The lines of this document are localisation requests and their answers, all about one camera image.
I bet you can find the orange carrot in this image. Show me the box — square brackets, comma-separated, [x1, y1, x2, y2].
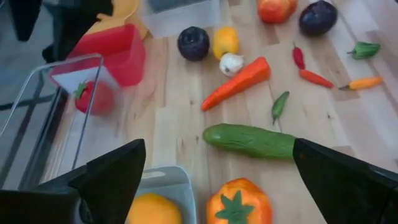
[200, 56, 271, 112]

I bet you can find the red plastic basket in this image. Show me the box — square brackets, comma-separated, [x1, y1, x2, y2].
[49, 24, 147, 96]

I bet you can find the small green pepper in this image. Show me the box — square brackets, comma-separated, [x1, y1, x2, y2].
[347, 41, 382, 60]

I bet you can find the red chili pepper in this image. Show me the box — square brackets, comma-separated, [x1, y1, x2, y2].
[291, 42, 306, 71]

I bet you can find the white garlic bulb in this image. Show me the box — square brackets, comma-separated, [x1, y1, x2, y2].
[219, 52, 246, 78]

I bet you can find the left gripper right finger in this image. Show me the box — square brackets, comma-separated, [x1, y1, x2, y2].
[292, 139, 398, 224]

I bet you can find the orange plastic basket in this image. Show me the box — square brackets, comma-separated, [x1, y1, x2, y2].
[85, 0, 150, 40]

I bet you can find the red apple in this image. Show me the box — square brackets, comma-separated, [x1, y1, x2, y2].
[256, 0, 299, 25]

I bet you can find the dark green cucumber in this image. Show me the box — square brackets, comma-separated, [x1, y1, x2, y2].
[202, 123, 298, 161]

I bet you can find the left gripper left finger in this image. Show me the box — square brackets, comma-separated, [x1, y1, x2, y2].
[71, 139, 147, 224]

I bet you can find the clear plastic bin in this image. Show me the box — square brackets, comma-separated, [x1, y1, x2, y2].
[0, 53, 122, 190]
[139, 0, 223, 38]

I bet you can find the black table bracket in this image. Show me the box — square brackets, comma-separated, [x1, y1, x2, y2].
[42, 0, 114, 63]

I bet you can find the orange-yellow chili pepper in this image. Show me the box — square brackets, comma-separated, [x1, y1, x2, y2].
[338, 76, 384, 91]

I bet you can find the orange-red chili pepper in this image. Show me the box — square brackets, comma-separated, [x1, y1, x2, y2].
[298, 68, 335, 90]

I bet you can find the green chili pepper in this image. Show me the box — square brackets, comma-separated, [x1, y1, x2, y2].
[271, 90, 290, 125]

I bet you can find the grey plastic basket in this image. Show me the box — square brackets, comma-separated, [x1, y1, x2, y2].
[124, 166, 198, 224]

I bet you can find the orange fruit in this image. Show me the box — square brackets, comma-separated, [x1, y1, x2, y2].
[127, 192, 183, 224]

